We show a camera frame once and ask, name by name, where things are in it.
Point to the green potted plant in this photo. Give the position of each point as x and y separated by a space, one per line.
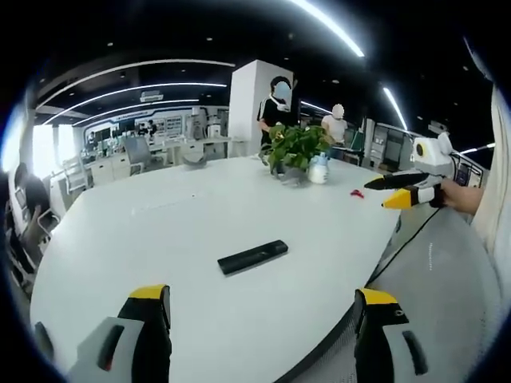
297 149

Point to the grey office chair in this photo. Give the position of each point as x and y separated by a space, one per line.
137 153
74 175

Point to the white square pillar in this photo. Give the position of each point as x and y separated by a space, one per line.
257 107

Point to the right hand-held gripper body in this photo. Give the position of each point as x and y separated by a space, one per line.
433 167

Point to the white spray bottle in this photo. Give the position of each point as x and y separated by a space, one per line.
318 169

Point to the grey curved object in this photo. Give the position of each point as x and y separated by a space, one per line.
195 160

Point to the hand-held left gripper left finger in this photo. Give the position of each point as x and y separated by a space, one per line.
135 339

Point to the white desk row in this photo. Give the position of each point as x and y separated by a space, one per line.
108 165

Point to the small red object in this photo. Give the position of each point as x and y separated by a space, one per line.
357 194

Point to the black remote control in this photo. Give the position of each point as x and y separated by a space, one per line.
253 257

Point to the person's light clothing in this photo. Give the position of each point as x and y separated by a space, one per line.
495 179

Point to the grey mesh chair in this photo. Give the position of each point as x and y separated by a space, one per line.
24 239

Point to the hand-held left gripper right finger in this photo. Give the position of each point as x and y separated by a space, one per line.
385 339

